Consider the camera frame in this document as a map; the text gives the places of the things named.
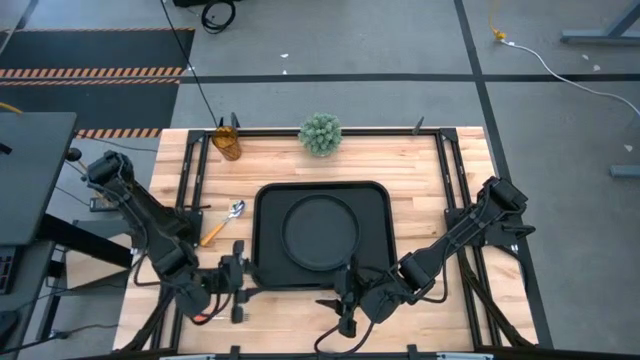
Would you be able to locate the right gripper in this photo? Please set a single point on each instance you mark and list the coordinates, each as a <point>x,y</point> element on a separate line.
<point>355,292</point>

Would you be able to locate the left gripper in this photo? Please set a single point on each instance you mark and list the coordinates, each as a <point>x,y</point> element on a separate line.
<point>227,277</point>

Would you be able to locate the black plastic tray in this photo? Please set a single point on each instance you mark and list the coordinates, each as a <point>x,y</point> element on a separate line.
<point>270,210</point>

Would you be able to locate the black round plate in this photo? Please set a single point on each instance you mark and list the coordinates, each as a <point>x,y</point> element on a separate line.
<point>320,232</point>

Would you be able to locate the amber faceted cup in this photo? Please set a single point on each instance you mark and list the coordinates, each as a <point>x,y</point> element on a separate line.
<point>227,145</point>

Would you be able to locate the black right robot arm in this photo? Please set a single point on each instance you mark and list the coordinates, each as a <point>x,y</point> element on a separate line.
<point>450,242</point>

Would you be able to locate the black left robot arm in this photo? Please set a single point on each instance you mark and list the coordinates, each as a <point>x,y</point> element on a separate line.
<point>145,215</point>

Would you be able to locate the green plant in grey pot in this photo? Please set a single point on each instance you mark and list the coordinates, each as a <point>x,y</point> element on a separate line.
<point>320,135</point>

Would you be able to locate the black power adapter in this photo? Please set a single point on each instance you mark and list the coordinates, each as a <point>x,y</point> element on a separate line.
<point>97,204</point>

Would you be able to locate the black desk leg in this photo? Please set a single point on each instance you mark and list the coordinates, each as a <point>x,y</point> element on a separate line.
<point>75,237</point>

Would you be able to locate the black round knob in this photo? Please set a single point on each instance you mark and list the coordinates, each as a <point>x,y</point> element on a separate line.
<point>73,154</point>

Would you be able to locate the black mat with orange stripes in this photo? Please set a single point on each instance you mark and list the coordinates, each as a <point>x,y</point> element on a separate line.
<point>100,50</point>
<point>90,107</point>

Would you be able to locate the dark grey desk top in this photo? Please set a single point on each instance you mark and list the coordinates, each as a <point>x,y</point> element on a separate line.
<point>30,175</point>

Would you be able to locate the grey metal table foot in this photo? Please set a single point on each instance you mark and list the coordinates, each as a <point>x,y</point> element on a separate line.
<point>625,171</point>
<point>600,36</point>

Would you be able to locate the black aluminium frame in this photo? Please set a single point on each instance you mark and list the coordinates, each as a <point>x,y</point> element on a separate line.
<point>380,132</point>

